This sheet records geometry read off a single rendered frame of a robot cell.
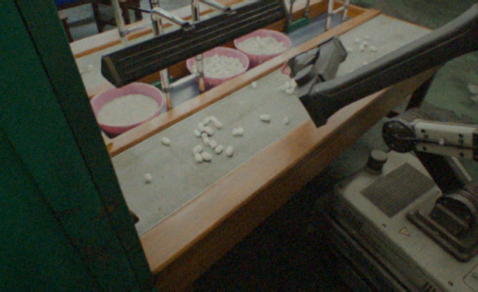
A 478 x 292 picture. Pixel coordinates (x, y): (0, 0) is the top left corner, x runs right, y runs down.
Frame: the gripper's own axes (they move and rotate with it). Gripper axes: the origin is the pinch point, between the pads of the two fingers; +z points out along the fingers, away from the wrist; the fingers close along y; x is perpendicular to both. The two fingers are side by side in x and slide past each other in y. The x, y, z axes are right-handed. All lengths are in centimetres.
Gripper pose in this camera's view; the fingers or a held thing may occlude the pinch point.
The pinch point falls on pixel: (283, 71)
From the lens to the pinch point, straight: 128.8
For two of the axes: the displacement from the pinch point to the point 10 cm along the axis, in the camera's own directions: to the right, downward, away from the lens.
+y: -7.0, 4.8, -5.2
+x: 4.5, 8.7, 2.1
